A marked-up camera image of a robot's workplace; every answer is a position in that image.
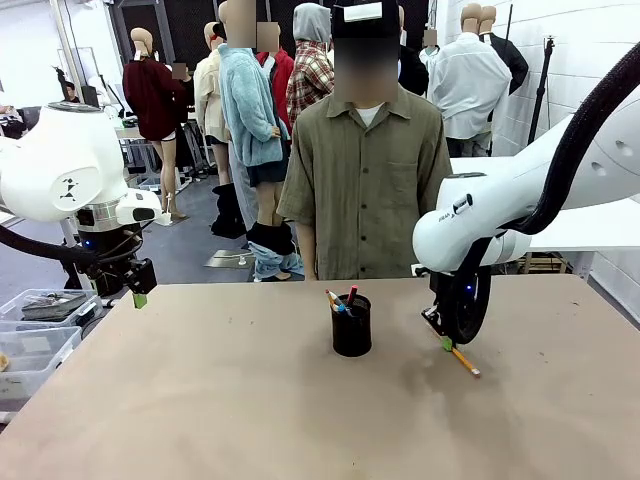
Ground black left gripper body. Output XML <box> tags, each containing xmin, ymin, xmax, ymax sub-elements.
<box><xmin>74</xmin><ymin>227</ymin><xmax>146</xmax><ymax>297</ymax></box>

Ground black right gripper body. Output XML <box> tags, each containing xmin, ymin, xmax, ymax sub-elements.
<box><xmin>429</xmin><ymin>272</ymin><xmax>474</xmax><ymax>341</ymax></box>

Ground person's right forearm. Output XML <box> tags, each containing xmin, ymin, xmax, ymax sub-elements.
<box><xmin>298</xmin><ymin>222</ymin><xmax>320</xmax><ymax>281</ymax></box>

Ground black mesh pen holder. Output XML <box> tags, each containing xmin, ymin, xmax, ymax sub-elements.
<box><xmin>331</xmin><ymin>293</ymin><xmax>373</xmax><ymax>358</ymax></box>

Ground dark grey tray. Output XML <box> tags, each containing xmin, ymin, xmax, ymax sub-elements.
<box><xmin>20</xmin><ymin>291</ymin><xmax>90</xmax><ymax>321</ymax></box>

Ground wooden crate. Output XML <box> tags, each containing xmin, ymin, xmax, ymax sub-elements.
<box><xmin>518</xmin><ymin>252</ymin><xmax>571</xmax><ymax>275</ymax></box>

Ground clear plastic bin with tray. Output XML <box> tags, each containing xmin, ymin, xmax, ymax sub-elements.
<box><xmin>0</xmin><ymin>288</ymin><xmax>104</xmax><ymax>334</ymax></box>

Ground grey work table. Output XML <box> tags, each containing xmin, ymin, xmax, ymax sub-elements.
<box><xmin>114</xmin><ymin>126</ymin><xmax>151</xmax><ymax>176</ymax></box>

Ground person in olive shirt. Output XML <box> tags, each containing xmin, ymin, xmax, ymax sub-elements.
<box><xmin>276</xmin><ymin>0</ymin><xmax>454</xmax><ymax>281</ymax></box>

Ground mannequin in maroon top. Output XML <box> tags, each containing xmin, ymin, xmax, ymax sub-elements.
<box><xmin>122</xmin><ymin>27</ymin><xmax>189</xmax><ymax>221</ymax></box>

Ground mannequin in cream jacket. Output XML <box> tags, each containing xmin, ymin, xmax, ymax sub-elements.
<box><xmin>192</xmin><ymin>22</ymin><xmax>246</xmax><ymax>239</ymax></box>

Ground mannequin in blue fleece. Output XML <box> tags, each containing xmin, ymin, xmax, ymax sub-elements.
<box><xmin>217</xmin><ymin>0</ymin><xmax>306</xmax><ymax>281</ymax></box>

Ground mannequin in black clothes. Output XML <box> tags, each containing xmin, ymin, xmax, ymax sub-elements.
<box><xmin>397</xmin><ymin>4</ymin><xmax>431</xmax><ymax>96</ymax></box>

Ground black light stand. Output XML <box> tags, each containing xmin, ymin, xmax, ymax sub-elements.
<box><xmin>527</xmin><ymin>35</ymin><xmax>557</xmax><ymax>146</ymax></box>

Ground mannequin in pale top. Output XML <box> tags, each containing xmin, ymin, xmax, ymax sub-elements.
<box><xmin>419</xmin><ymin>27</ymin><xmax>441</xmax><ymax>66</ymax></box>

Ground mannequin in red jacket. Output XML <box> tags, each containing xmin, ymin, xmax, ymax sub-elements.
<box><xmin>255</xmin><ymin>22</ymin><xmax>296</xmax><ymax>141</ymax></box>

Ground mannequin in plaid shirt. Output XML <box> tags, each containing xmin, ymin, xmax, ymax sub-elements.
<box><xmin>285</xmin><ymin>2</ymin><xmax>336</xmax><ymax>129</ymax></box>

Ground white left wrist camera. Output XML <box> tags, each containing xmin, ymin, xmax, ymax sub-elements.
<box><xmin>115</xmin><ymin>189</ymin><xmax>163</xmax><ymax>226</ymax></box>

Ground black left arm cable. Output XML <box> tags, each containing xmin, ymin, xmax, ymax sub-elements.
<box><xmin>0</xmin><ymin>223</ymin><xmax>151</xmax><ymax>281</ymax></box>

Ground metal mannequin base plate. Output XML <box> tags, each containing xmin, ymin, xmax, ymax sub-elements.
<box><xmin>203</xmin><ymin>248</ymin><xmax>257</xmax><ymax>270</ymax></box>

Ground black right arm cable sleeve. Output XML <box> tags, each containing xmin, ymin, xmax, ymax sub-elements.
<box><xmin>449</xmin><ymin>42</ymin><xmax>640</xmax><ymax>346</ymax></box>

